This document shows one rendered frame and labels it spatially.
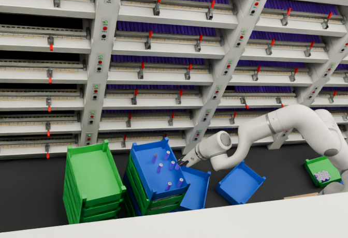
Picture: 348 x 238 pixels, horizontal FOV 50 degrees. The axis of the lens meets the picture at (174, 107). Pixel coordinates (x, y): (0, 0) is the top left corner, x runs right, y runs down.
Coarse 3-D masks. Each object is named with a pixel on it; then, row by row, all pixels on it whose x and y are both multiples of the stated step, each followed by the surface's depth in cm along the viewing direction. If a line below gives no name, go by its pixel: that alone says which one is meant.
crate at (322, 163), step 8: (312, 160) 276; (320, 160) 279; (328, 160) 278; (312, 168) 276; (320, 168) 275; (328, 168) 274; (336, 168) 274; (312, 176) 269; (336, 176) 269; (320, 184) 262
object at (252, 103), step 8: (296, 88) 250; (296, 96) 248; (224, 104) 229; (232, 104) 231; (240, 104) 233; (248, 104) 235; (256, 104) 237; (264, 104) 239; (272, 104) 242; (280, 104) 244; (288, 104) 246
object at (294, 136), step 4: (340, 124) 300; (344, 124) 302; (340, 128) 299; (344, 128) 299; (292, 132) 282; (296, 132) 284; (344, 132) 301; (288, 136) 281; (292, 136) 282; (296, 136) 283; (300, 136) 285; (344, 136) 299; (288, 140) 279; (292, 140) 280; (296, 140) 282; (300, 140) 284; (304, 140) 286
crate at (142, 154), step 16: (144, 144) 195; (160, 144) 201; (144, 160) 194; (160, 160) 196; (176, 160) 192; (144, 176) 180; (160, 176) 189; (176, 176) 192; (160, 192) 176; (176, 192) 183
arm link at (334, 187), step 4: (344, 172) 174; (344, 176) 173; (344, 180) 172; (328, 184) 186; (332, 184) 183; (336, 184) 183; (340, 184) 184; (344, 184) 172; (324, 188) 187; (328, 188) 183; (332, 188) 180; (336, 188) 180; (340, 188) 180; (344, 188) 171; (324, 192) 185; (328, 192) 182; (332, 192) 179; (336, 192) 176; (340, 192) 173
